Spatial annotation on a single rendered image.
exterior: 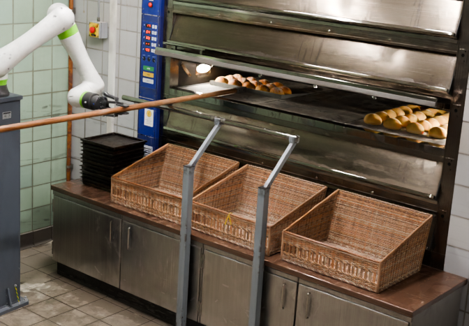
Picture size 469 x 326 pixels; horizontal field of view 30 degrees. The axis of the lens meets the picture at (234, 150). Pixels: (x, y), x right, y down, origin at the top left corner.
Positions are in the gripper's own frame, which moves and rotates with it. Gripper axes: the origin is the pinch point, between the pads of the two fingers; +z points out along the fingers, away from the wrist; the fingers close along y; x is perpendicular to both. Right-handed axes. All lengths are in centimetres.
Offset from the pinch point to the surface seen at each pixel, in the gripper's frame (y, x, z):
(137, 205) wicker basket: 59, -21, -7
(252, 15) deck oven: -48, -70, 26
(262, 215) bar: 37, -10, 86
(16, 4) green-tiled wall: -39, -28, -123
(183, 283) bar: 87, -10, 39
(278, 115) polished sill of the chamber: 3, -70, 49
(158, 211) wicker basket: 58, -21, 8
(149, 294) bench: 105, -16, 10
